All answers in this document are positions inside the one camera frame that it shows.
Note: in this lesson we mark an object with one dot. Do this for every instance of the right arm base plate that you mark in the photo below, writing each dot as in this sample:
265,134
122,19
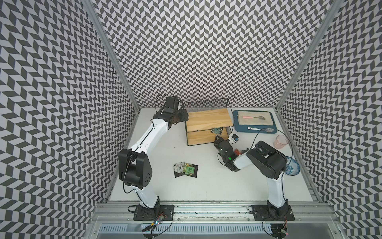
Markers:
272,213

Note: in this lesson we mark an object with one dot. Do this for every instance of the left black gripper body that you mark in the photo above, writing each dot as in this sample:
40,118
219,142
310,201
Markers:
180,115

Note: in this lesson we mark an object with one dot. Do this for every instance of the aluminium front rail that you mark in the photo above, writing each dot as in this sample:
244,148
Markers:
214,212

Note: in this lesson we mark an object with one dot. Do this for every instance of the pink plastic cup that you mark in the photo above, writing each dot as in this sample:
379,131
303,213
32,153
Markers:
280,142

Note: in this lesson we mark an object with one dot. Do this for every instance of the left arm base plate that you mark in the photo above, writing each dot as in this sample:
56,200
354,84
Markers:
147,214

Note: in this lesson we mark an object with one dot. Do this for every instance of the beige folded cloth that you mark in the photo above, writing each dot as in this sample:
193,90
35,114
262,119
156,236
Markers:
267,115

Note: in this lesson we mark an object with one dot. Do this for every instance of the white handled spoon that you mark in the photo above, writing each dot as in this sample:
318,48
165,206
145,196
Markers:
267,130

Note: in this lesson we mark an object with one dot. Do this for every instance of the teal plastic tray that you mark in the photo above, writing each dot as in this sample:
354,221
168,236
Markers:
243,128

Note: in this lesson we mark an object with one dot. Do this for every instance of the black wire wooden shelf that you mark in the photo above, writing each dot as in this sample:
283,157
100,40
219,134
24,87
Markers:
205,115

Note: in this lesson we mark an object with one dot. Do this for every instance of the blue patterned bowl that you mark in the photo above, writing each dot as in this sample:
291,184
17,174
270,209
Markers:
292,167

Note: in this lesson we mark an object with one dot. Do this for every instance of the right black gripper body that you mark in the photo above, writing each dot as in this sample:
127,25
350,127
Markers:
217,145

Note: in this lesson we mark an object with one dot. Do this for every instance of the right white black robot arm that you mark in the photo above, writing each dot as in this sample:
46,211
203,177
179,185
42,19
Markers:
269,161

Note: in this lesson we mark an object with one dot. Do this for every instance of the white floral tea bag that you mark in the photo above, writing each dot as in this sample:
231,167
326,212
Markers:
179,168

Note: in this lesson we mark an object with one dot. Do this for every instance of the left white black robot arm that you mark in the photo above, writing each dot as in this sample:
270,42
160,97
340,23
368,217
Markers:
134,167

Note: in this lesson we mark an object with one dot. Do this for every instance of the pink handled spoon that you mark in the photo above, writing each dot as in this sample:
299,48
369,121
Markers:
251,117

